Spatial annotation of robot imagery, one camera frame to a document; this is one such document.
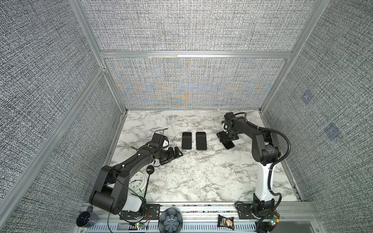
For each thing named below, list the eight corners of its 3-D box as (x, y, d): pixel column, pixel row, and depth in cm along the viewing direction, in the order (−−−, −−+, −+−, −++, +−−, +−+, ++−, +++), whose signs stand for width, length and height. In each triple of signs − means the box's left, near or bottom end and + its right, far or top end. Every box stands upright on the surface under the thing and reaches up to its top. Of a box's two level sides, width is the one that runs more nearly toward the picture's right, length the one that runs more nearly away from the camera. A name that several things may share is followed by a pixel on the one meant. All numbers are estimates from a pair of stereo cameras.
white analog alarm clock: (129, 192, 81) (126, 190, 78) (133, 175, 88) (131, 172, 84) (145, 192, 81) (143, 190, 78) (148, 175, 88) (146, 172, 84)
